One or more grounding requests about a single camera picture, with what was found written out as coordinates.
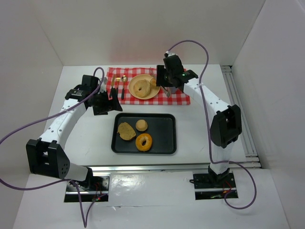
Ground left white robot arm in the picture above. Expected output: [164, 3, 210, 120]
[26, 88, 122, 182]

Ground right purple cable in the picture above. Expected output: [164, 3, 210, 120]
[164, 40, 257, 210]

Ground small round muffin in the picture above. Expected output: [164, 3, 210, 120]
[136, 119, 148, 132]

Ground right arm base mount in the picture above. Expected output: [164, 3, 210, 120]
[189, 172, 238, 200]

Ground pale bagel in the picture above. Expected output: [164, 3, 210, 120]
[133, 80, 151, 98]

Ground gold fork black handle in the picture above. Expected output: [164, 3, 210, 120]
[114, 75, 121, 89]

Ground aluminium rail right side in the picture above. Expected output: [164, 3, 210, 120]
[220, 65, 262, 169]

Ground orange glazed donut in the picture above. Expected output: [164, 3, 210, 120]
[135, 133, 153, 152]

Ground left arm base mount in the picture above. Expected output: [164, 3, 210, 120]
[64, 173, 110, 203]

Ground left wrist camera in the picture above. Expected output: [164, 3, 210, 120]
[80, 75, 99, 93]

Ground red checkered cloth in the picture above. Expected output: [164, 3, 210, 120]
[106, 67, 191, 105]

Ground purple cable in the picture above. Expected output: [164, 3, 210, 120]
[0, 67, 108, 229]
[164, 40, 257, 210]

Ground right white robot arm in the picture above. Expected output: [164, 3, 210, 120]
[156, 65, 242, 184]

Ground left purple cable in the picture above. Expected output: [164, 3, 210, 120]
[0, 67, 108, 229]

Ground aluminium rail front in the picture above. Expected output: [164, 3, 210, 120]
[89, 163, 209, 172]

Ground small round bun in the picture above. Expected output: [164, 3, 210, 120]
[150, 78, 157, 88]

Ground gold spoon black handle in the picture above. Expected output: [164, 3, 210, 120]
[121, 75, 128, 100]

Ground brown bread slice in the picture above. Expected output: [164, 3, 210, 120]
[117, 122, 136, 141]

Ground aluminium rail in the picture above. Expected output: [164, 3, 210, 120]
[220, 65, 262, 169]
[89, 163, 209, 172]

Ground black baking tray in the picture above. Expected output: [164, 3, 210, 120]
[111, 113, 177, 155]

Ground gold knife black handle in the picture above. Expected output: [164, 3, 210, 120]
[110, 75, 116, 92]

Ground beige round plate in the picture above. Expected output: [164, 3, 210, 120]
[128, 74, 160, 100]

